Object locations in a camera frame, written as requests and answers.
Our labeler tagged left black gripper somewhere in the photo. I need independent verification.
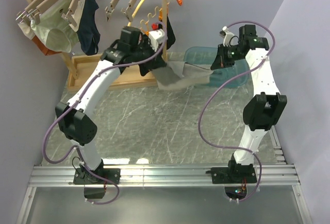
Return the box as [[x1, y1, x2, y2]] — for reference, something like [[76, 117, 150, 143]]
[[131, 40, 167, 72]]

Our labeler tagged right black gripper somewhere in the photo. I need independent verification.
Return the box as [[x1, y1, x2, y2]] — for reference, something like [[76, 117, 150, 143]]
[[211, 44, 244, 70]]

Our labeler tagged grey and cream underwear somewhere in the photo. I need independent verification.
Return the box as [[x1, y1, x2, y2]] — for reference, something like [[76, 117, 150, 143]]
[[151, 61, 213, 90]]

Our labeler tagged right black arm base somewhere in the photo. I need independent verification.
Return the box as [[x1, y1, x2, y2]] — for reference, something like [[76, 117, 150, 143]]
[[205, 165, 259, 202]]

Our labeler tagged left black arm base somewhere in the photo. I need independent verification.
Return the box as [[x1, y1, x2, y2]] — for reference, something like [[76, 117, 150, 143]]
[[73, 167, 121, 200]]

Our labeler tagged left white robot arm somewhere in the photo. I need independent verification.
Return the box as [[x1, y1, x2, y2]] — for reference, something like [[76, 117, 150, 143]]
[[55, 22, 167, 184]]

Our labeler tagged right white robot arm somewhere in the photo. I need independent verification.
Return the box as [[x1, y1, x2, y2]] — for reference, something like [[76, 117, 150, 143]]
[[209, 24, 287, 184]]

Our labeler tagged black underwear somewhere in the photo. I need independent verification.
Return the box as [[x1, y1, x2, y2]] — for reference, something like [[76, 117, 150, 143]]
[[139, 17, 176, 76]]

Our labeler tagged navy blue underwear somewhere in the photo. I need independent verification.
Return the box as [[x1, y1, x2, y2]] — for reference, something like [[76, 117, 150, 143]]
[[77, 0, 101, 56]]

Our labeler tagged curved yellow clip hanger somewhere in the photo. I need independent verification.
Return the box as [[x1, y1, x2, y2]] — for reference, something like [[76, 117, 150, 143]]
[[127, 0, 183, 35]]

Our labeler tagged light green underwear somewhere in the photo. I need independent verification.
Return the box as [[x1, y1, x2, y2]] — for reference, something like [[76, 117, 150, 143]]
[[30, 0, 79, 53]]

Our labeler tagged orange underwear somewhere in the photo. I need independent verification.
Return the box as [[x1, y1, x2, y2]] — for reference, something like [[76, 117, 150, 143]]
[[32, 36, 61, 56]]

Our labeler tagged blue plastic basin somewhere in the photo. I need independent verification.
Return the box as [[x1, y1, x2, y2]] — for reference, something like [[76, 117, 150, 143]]
[[184, 46, 249, 88]]

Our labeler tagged wooden drying rack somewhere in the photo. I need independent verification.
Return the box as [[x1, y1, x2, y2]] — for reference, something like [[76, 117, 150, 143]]
[[26, 14, 166, 96]]

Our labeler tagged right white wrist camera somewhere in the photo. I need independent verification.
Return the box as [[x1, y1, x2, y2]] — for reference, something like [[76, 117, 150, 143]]
[[220, 26, 235, 46]]

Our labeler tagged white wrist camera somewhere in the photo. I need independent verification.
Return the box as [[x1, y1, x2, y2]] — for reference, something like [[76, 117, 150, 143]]
[[220, 26, 235, 46], [148, 23, 167, 52]]

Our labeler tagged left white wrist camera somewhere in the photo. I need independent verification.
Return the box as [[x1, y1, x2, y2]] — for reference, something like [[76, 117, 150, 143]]
[[148, 23, 167, 52]]

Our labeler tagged aluminium mounting rail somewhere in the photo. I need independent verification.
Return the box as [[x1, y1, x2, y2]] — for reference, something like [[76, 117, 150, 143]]
[[17, 164, 312, 223]]

